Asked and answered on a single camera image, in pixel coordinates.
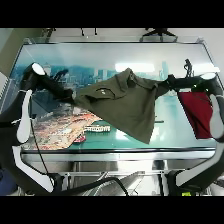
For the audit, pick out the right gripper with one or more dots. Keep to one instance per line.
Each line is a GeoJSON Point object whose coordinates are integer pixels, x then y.
{"type": "Point", "coordinates": [171, 82]}

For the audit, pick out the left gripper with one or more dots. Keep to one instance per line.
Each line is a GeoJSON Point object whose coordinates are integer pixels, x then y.
{"type": "Point", "coordinates": [67, 95]}

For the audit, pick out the olive green shirt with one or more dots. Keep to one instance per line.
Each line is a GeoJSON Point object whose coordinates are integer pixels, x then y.
{"type": "Point", "coordinates": [128, 103]}

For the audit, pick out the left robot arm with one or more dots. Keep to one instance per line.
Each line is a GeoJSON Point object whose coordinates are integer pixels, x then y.
{"type": "Point", "coordinates": [25, 116]}

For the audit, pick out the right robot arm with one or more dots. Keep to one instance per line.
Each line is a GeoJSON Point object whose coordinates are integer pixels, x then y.
{"type": "Point", "coordinates": [216, 113]}

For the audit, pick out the red garment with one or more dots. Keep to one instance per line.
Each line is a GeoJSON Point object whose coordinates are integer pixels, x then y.
{"type": "Point", "coordinates": [197, 111]}

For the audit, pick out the silver frame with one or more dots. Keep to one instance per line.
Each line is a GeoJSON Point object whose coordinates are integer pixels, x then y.
{"type": "Point", "coordinates": [116, 156]}

